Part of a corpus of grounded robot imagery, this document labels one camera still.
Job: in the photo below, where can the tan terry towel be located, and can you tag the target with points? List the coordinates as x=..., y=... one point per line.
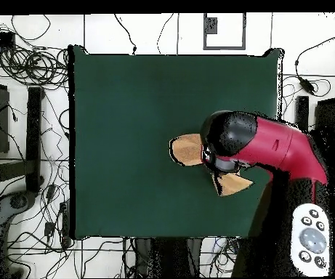
x=186, y=149

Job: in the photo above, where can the small black adapter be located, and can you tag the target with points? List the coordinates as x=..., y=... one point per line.
x=49, y=228

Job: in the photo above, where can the dark green table cloth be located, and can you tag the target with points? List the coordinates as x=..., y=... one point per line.
x=126, y=145

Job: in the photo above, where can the grey rectangular floor frame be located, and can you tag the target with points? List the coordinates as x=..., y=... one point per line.
x=224, y=47

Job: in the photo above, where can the black power strip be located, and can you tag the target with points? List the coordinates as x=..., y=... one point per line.
x=65, y=223

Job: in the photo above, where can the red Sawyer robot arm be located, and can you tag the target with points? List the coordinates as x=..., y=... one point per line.
x=271, y=142

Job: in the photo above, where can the black power adapter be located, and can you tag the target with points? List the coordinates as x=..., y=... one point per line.
x=306, y=85

